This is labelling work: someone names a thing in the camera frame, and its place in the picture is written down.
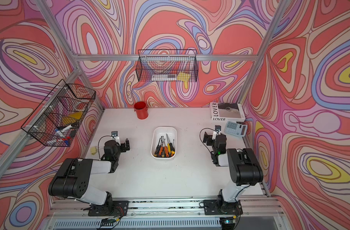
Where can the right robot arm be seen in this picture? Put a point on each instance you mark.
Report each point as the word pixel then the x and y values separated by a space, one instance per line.
pixel 245 171

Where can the black ribbed handle screwdriver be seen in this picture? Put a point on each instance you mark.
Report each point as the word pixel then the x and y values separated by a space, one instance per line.
pixel 158 149

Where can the red metal cup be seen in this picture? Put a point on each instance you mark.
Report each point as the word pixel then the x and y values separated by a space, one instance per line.
pixel 141 110

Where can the grey calculator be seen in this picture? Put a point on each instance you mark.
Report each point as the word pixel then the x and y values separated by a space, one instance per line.
pixel 237 129

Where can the orange black screwdriver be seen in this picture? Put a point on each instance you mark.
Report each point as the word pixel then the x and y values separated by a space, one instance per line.
pixel 160 154

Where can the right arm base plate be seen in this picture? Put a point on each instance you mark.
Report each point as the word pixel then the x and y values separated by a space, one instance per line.
pixel 215 207

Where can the white plastic storage box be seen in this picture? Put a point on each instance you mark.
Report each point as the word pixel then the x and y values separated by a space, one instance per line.
pixel 162 131

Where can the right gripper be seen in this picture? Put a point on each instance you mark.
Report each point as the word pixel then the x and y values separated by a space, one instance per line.
pixel 209 139

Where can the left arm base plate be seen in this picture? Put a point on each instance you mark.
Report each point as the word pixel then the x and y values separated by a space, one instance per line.
pixel 112 208

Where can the black wire basket left wall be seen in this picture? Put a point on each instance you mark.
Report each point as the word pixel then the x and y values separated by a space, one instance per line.
pixel 66 103

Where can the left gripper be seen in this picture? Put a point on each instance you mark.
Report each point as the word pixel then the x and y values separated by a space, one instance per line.
pixel 123 149

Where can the black yellow-tip screwdriver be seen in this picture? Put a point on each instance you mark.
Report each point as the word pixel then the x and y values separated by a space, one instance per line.
pixel 171 148

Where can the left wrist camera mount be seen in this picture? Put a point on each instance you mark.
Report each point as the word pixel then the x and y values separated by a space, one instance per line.
pixel 115 136

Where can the orange screwdriver long shaft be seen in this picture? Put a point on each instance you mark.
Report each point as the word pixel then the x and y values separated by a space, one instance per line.
pixel 165 149

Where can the markers in left basket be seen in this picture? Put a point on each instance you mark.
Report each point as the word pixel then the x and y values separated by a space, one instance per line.
pixel 62 136

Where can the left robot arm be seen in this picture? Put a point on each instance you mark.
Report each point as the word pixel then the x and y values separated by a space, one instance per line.
pixel 72 181

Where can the white Lover book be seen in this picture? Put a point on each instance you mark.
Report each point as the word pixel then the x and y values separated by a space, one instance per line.
pixel 227 112

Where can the black wire basket on rail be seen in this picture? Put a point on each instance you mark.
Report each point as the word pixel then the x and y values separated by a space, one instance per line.
pixel 165 64

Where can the yellow sponge in basket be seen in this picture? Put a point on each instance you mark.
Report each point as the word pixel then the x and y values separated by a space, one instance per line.
pixel 183 76

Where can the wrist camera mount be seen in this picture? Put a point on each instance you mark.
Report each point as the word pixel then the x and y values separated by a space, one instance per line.
pixel 115 136
pixel 216 131

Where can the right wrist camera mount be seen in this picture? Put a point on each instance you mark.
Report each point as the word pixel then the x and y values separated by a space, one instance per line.
pixel 216 131

